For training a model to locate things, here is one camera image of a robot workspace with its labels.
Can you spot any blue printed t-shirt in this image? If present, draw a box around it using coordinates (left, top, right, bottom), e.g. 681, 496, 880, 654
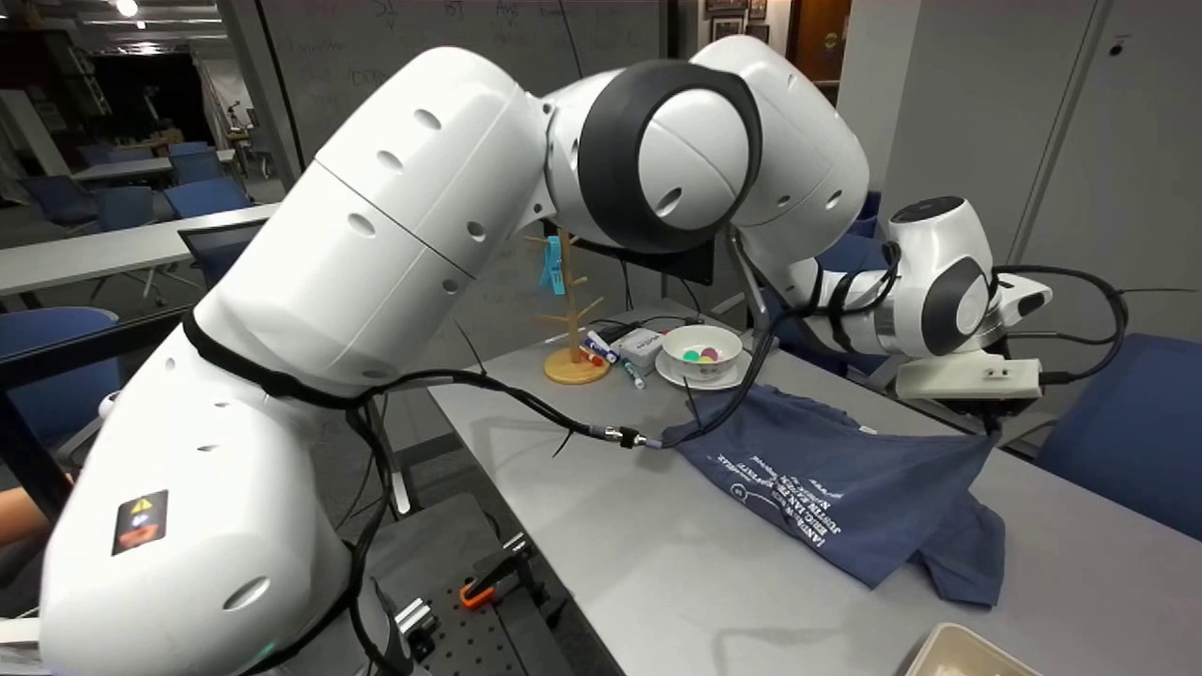
660, 382, 1011, 612

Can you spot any white bowl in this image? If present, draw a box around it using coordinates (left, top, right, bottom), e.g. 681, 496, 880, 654
656, 322, 745, 380

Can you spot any grey metal cabinet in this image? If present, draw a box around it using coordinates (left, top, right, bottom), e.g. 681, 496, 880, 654
859, 0, 1202, 432

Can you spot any wooden mug tree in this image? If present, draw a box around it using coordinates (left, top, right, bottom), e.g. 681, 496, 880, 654
537, 231, 618, 392

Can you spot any beige plastic tray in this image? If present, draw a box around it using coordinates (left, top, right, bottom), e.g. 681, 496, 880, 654
899, 621, 1043, 676

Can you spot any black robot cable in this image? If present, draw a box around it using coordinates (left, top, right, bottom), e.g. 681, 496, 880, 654
181, 311, 670, 457

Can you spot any grey background table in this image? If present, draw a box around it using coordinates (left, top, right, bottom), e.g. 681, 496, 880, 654
0, 198, 280, 299

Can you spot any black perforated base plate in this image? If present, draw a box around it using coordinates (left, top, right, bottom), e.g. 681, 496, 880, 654
362, 493, 594, 676

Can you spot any orange handled clamp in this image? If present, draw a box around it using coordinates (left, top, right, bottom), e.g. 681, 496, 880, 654
455, 537, 542, 617

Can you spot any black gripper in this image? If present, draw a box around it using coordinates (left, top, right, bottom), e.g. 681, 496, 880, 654
945, 396, 1008, 440

